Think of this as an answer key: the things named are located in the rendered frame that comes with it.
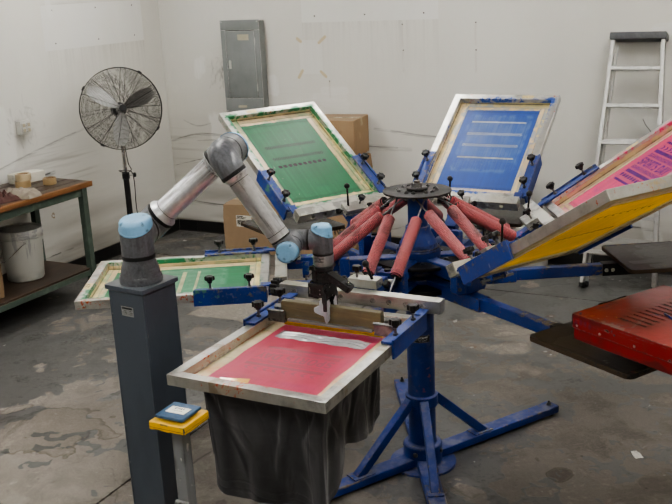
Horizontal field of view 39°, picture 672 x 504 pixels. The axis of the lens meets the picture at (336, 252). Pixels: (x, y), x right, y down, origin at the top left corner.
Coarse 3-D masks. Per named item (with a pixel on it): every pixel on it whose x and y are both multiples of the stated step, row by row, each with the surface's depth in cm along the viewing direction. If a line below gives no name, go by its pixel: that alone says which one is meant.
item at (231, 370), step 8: (280, 328) 349; (288, 328) 349; (296, 328) 349; (304, 328) 348; (312, 328) 348; (272, 336) 342; (256, 344) 335; (264, 344) 335; (272, 344) 334; (280, 344) 334; (288, 344) 333; (296, 344) 333; (304, 344) 333; (312, 344) 332; (248, 352) 328; (256, 352) 328; (232, 360) 322; (240, 360) 321; (224, 368) 315; (232, 368) 315; (240, 368) 314; (248, 368) 314; (216, 376) 309; (224, 376) 309; (232, 376) 308; (240, 376) 308; (248, 376) 308; (256, 376) 307; (264, 376) 307; (256, 384) 301
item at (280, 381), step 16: (336, 336) 339; (352, 336) 338; (368, 336) 337; (320, 352) 325; (336, 352) 324; (352, 352) 324; (336, 368) 311; (272, 384) 301; (288, 384) 300; (304, 384) 300; (320, 384) 299
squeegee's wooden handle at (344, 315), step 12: (288, 300) 348; (300, 300) 347; (288, 312) 348; (300, 312) 346; (312, 312) 343; (336, 312) 338; (348, 312) 336; (360, 312) 334; (372, 312) 332; (348, 324) 337; (360, 324) 335; (372, 324) 333
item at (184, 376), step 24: (384, 312) 351; (240, 336) 335; (192, 360) 314; (384, 360) 315; (168, 384) 304; (192, 384) 300; (216, 384) 295; (240, 384) 293; (336, 384) 290; (312, 408) 280
